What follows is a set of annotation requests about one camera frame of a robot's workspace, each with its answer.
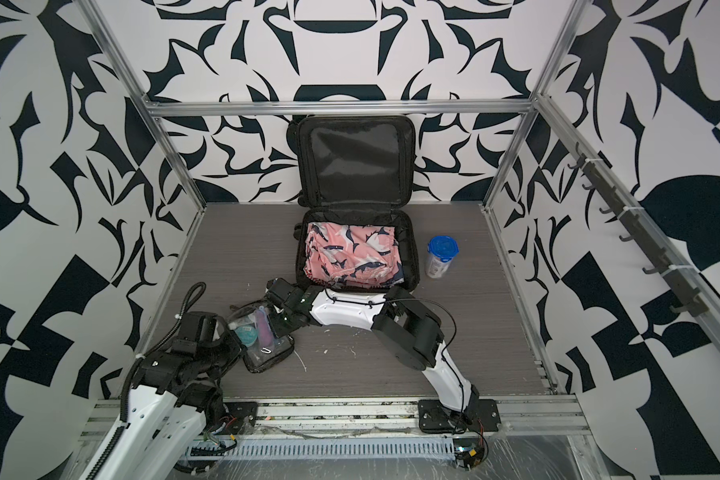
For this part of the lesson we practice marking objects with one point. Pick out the black open suitcase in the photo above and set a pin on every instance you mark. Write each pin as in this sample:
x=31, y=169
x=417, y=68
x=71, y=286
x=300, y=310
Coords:
x=356, y=171

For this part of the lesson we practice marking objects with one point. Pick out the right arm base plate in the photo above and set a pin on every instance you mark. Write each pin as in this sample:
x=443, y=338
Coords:
x=434, y=418

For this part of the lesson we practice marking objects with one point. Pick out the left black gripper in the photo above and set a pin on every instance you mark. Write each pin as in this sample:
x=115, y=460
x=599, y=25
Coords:
x=234, y=349

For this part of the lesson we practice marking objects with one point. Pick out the blue lid plastic jar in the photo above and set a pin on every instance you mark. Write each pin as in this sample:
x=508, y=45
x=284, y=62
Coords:
x=441, y=251

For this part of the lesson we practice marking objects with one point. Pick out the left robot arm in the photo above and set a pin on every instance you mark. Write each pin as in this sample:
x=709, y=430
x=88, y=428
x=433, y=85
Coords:
x=172, y=414

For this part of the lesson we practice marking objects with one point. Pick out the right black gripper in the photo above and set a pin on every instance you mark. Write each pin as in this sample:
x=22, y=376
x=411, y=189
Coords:
x=277, y=330

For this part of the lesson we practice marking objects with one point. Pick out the white slotted cable duct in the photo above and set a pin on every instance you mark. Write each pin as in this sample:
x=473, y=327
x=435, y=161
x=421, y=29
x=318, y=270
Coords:
x=437, y=448

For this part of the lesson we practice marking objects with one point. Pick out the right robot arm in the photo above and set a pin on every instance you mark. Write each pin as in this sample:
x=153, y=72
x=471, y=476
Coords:
x=403, y=324

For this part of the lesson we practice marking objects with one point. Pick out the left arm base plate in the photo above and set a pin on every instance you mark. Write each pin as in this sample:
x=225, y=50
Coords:
x=236, y=417

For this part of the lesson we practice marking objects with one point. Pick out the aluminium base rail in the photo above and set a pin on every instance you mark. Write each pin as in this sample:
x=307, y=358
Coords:
x=388, y=417

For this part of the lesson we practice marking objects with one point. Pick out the aluminium cage frame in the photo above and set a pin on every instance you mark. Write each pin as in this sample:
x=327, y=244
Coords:
x=538, y=105

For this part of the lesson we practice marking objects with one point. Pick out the pink patterned shorts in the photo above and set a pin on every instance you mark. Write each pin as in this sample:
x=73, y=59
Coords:
x=355, y=256

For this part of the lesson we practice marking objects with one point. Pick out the clear toiletry pouch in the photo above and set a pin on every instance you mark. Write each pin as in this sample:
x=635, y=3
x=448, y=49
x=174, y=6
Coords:
x=262, y=349

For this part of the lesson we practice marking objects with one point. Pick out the wall hook rack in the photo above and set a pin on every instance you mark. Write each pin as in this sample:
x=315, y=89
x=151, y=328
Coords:
x=637, y=224

